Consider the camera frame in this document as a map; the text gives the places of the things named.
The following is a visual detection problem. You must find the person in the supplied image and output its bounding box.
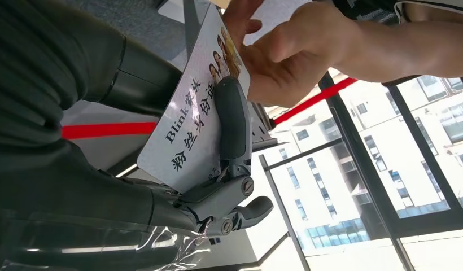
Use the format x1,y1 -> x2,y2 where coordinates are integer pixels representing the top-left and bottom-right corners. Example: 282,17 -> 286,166
222,0 -> 463,109

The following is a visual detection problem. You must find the long red barrier belt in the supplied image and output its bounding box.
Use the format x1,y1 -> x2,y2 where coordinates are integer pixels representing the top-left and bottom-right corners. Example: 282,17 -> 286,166
274,77 -> 357,126

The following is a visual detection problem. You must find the clear plastic film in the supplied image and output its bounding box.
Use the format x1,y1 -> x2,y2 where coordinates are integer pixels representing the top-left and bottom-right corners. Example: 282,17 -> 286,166
0,209 -> 217,271

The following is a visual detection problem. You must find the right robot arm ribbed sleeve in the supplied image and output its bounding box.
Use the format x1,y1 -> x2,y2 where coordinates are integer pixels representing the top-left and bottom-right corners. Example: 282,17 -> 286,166
0,0 -> 85,150

